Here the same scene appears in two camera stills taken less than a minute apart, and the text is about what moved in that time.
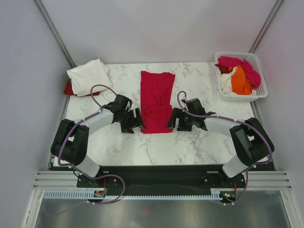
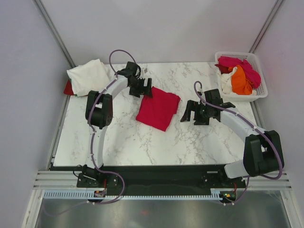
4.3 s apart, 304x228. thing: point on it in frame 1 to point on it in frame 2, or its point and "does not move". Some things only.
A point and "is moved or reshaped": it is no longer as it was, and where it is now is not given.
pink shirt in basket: (252, 75) does not move
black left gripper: (127, 128) to (140, 91)
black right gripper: (177, 113) to (194, 106)
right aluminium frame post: (266, 25) does not move
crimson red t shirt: (156, 93) is moved or reshaped
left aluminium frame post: (55, 33) does not move
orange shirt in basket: (240, 84) does not move
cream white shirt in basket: (226, 80) does not move
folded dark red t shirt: (68, 90) does not move
